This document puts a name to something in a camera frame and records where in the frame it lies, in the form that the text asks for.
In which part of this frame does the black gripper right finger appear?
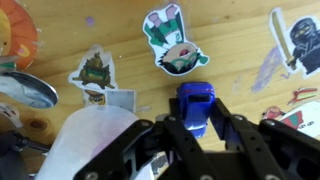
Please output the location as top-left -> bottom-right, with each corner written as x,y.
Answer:
210,98 -> 320,180

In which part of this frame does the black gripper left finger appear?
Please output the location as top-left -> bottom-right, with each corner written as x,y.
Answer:
73,98 -> 204,180

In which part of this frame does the blue toy car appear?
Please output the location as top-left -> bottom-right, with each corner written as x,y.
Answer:
175,81 -> 216,139

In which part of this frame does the small grey square sticker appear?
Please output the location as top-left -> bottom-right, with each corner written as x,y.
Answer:
106,89 -> 137,113

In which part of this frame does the translucent plastic cup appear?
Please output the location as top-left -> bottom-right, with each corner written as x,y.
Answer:
34,104 -> 158,180

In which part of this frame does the small red sticker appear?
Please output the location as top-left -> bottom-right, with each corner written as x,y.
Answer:
288,87 -> 318,105

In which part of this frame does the green ninja sticker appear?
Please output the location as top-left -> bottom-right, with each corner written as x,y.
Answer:
142,3 -> 210,77

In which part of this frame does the black ninja sticker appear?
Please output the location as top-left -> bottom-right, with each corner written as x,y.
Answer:
269,7 -> 320,80

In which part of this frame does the metal spoon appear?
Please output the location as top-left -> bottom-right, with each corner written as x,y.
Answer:
0,69 -> 59,109

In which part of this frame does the light wooden table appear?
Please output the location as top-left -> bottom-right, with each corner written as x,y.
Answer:
0,0 -> 320,180

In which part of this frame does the orange sticker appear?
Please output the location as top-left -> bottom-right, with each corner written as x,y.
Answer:
0,0 -> 39,71

